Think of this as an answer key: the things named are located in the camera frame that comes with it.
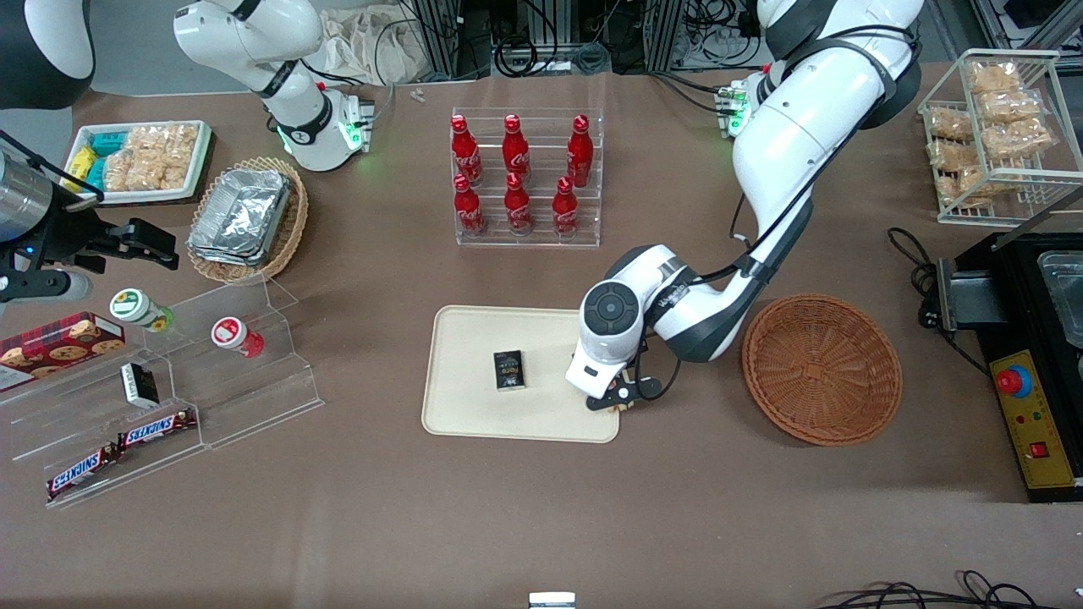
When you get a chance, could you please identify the cream plastic tray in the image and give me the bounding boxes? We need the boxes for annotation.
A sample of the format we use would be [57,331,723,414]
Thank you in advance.
[421,305,621,444]

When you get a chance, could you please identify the black machine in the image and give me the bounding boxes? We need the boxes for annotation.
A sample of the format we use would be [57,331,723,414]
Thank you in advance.
[934,230,1083,360]

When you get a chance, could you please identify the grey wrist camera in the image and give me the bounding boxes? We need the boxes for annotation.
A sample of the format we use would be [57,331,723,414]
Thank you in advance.
[586,376,667,414]
[0,269,92,306]

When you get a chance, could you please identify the green lid cup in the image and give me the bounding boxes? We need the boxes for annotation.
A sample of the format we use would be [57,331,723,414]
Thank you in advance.
[109,288,176,333]

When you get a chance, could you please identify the fried snack bag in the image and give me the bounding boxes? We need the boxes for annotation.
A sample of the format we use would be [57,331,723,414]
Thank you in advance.
[968,60,1023,96]
[928,107,976,142]
[977,88,1047,125]
[929,140,984,172]
[946,165,1018,206]

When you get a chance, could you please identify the brown wicker basket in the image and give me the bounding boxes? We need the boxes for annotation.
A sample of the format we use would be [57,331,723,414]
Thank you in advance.
[742,293,904,447]

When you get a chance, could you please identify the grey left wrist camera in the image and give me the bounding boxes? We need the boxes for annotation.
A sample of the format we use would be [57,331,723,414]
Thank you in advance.
[586,376,667,414]

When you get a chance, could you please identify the black table cable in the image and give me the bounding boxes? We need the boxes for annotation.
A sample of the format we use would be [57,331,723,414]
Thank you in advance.
[886,226,992,378]

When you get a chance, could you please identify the white wire basket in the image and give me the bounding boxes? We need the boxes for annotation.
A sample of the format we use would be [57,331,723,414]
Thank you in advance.
[917,48,1083,226]

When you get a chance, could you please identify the clear acrylic bottle rack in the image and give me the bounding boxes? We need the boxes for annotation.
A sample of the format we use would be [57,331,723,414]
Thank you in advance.
[451,107,605,249]

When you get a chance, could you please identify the black floor cables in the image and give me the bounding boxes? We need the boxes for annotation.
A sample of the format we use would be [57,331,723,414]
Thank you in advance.
[815,570,1083,609]

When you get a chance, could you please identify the white cloth bag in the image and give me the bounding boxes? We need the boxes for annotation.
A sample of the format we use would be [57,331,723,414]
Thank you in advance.
[320,7,428,86]

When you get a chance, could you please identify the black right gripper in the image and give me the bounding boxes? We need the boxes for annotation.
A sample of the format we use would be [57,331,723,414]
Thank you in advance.
[38,199,180,274]

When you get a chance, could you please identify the small black white box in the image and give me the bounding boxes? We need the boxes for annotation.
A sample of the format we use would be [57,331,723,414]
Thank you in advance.
[119,362,161,409]

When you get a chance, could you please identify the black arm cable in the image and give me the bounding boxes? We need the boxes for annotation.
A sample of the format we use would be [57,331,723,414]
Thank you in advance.
[695,24,921,284]

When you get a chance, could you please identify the aluminium frame post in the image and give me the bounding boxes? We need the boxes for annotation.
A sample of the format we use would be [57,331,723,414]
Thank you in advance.
[646,0,684,74]
[406,0,493,82]

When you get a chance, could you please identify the rice cracker bag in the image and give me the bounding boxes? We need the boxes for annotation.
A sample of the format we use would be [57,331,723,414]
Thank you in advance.
[103,151,190,193]
[127,124,201,158]

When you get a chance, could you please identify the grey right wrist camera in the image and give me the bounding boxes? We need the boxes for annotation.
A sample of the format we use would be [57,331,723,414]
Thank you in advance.
[0,269,92,306]

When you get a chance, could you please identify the red lid cup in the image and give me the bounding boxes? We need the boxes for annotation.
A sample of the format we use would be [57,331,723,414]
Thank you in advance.
[211,316,266,359]

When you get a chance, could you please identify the clear acrylic step shelf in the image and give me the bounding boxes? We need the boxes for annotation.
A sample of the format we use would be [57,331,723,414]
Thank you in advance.
[0,275,326,510]

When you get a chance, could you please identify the Snickers bar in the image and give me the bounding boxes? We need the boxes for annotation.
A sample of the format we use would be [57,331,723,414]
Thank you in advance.
[46,444,124,501]
[116,409,198,451]

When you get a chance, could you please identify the white snack tray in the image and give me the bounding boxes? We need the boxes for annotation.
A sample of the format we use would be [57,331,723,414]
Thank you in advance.
[63,120,213,206]

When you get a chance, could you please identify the black background cable bundle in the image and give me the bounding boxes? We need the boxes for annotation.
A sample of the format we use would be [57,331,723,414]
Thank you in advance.
[493,0,612,79]

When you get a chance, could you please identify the red cookie box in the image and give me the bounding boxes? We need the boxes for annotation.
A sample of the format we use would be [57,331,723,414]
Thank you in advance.
[0,312,127,392]

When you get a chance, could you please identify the light wicker basket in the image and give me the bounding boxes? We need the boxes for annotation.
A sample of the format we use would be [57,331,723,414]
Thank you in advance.
[186,156,310,285]

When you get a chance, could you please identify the stack of foil trays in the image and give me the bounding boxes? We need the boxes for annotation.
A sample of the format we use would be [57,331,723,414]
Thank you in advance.
[187,167,294,268]

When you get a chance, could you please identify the red cola bottle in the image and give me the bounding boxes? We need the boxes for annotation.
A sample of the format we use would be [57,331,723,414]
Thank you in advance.
[454,174,487,237]
[567,115,595,188]
[552,176,581,239]
[451,115,484,186]
[503,115,531,178]
[504,173,534,235]

